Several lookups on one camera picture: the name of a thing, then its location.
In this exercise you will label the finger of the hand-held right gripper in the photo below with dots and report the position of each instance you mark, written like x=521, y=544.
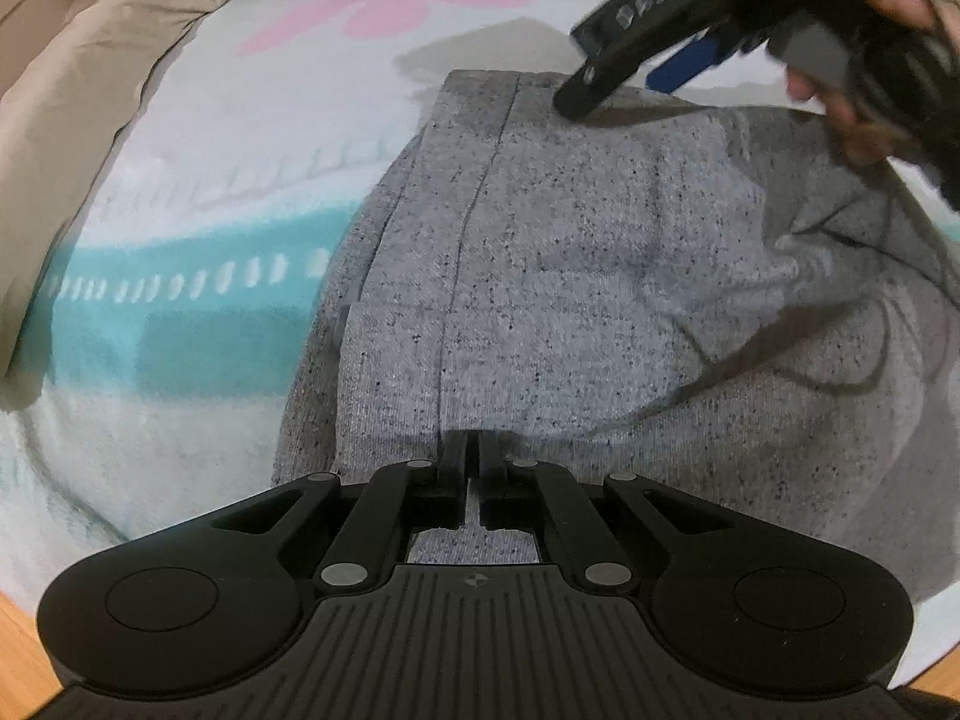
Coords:
x=686, y=64
x=630, y=30

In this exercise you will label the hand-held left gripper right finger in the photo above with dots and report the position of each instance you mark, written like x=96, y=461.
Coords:
x=491, y=469

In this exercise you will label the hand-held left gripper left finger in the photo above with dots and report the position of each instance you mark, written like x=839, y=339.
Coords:
x=454, y=469

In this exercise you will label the grey pants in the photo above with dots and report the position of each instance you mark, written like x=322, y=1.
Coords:
x=585, y=262

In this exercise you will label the person's right hand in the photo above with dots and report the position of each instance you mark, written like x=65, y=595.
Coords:
x=896, y=0

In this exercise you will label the beige pillow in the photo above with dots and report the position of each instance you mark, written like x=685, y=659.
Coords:
x=82, y=90

